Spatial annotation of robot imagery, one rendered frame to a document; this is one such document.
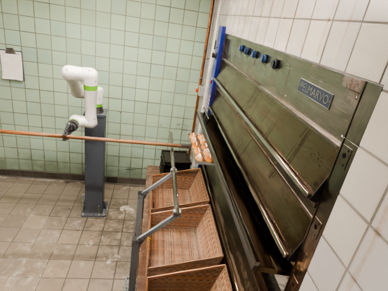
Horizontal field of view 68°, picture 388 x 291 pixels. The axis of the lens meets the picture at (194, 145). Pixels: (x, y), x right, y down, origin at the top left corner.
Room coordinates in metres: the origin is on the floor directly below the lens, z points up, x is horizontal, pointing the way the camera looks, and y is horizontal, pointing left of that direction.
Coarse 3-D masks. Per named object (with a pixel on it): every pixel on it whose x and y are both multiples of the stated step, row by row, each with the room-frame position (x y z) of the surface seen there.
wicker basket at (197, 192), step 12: (168, 180) 2.47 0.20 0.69; (192, 180) 2.52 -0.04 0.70; (204, 180) 2.31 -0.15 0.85; (156, 192) 2.37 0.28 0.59; (180, 192) 2.44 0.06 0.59; (192, 192) 2.40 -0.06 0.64; (204, 192) 2.15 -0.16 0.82; (156, 204) 2.18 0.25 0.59; (168, 204) 2.21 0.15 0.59; (180, 204) 1.95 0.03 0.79; (192, 204) 1.97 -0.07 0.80; (204, 204) 2.03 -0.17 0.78
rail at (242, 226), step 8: (200, 112) 2.47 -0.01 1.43; (208, 136) 1.92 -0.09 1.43; (216, 152) 1.67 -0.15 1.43; (216, 160) 1.58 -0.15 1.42; (224, 176) 1.38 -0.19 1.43; (232, 192) 1.23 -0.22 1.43; (232, 200) 1.16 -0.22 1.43; (240, 216) 1.05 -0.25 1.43; (240, 224) 1.00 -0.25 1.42; (248, 240) 0.90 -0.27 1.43; (248, 248) 0.87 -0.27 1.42; (256, 256) 0.82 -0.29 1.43; (256, 264) 0.79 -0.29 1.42
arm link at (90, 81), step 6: (84, 72) 2.31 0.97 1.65; (90, 72) 2.32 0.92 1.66; (96, 72) 2.37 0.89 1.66; (84, 78) 2.31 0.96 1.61; (90, 78) 2.32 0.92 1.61; (96, 78) 2.36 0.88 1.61; (84, 84) 2.33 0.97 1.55; (90, 84) 2.32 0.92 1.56; (96, 84) 2.36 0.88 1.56; (90, 90) 2.33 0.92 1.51; (96, 90) 2.37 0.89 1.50
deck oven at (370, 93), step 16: (224, 48) 2.59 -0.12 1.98; (272, 48) 1.52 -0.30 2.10; (224, 96) 2.28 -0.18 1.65; (368, 96) 0.78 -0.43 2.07; (368, 112) 0.76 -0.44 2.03; (352, 128) 0.79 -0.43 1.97; (352, 144) 0.77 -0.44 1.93; (272, 160) 1.20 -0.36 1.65; (336, 160) 0.81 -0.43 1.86; (352, 160) 0.74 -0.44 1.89; (288, 176) 1.03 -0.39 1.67; (336, 176) 0.78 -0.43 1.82; (336, 192) 0.76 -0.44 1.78; (304, 208) 0.86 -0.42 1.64; (320, 208) 0.79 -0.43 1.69; (320, 224) 0.76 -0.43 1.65; (304, 240) 0.81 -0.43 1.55; (304, 256) 0.78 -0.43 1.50; (256, 272) 1.03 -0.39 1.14; (304, 272) 0.75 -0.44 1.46; (288, 288) 0.80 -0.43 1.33
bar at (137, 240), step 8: (168, 176) 1.82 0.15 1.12; (160, 184) 1.81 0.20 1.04; (176, 184) 1.64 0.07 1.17; (144, 192) 1.79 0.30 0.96; (176, 192) 1.54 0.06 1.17; (176, 200) 1.45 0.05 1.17; (176, 208) 1.37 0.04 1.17; (136, 216) 1.77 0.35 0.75; (176, 216) 1.34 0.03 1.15; (136, 224) 1.78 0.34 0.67; (160, 224) 1.34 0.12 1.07; (136, 232) 1.78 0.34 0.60; (152, 232) 1.33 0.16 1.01; (136, 240) 1.31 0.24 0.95; (136, 248) 1.31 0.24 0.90; (136, 256) 1.31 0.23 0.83; (136, 264) 1.31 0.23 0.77; (128, 280) 1.82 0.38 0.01; (136, 280) 1.84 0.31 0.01; (128, 288) 1.30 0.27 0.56
